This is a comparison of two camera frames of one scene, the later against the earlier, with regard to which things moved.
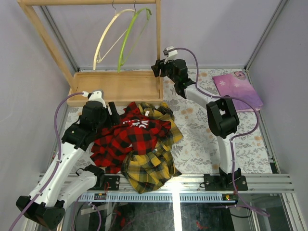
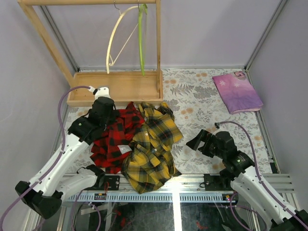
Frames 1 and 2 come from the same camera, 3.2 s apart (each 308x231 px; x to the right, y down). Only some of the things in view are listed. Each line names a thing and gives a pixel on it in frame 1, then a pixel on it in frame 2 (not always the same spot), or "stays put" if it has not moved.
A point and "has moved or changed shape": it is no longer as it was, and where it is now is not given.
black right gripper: x=160 y=64 -> x=204 y=136
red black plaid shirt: x=135 y=132 has moved or changed shape
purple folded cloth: x=237 y=85 stays put
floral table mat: x=199 y=152 stays put
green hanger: x=120 y=59 -> x=142 y=7
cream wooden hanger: x=97 y=58 -> x=109 y=61
